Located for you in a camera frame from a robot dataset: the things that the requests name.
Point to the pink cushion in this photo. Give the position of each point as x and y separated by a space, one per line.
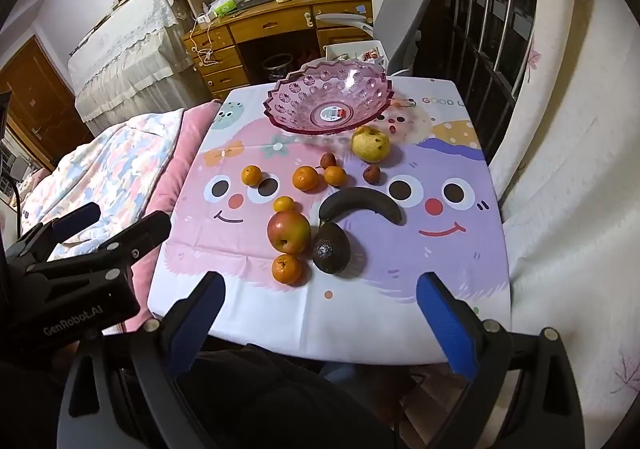
195 124

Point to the pink glass fruit bowl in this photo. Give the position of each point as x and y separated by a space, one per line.
329 97

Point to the small yellow-orange kumquat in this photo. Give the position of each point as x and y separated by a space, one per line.
283 203

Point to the floral quilt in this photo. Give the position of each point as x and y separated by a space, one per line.
117 171

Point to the black waste bin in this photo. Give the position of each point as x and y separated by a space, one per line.
278 66

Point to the yellow pear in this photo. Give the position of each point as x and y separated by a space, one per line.
370 145

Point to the red apple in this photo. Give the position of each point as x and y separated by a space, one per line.
289 232

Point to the blackened banana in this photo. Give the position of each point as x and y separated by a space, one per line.
358 198

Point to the white lace cover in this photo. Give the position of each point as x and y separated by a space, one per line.
135 63

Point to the orange tangerine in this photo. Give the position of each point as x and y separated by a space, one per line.
287 269

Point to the large tangerine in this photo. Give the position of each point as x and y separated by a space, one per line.
305 178

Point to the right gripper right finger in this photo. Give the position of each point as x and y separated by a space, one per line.
544 411

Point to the metal window grille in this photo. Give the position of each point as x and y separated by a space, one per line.
481 46

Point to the white floral curtain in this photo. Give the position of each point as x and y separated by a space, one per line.
567 173

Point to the grey office chair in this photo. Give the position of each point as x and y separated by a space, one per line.
395 27

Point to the red lychee with stem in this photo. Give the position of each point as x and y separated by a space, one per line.
328 160

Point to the wooden door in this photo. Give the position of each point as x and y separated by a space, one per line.
42 106

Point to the dark avocado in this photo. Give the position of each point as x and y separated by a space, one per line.
331 249

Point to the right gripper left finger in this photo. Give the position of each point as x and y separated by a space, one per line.
161 356

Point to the wooden desk with drawers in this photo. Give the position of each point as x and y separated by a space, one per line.
228 53

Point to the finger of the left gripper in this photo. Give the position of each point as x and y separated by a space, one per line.
41 240
120 243

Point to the cartoon printed tablecloth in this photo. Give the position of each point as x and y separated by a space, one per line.
367 313

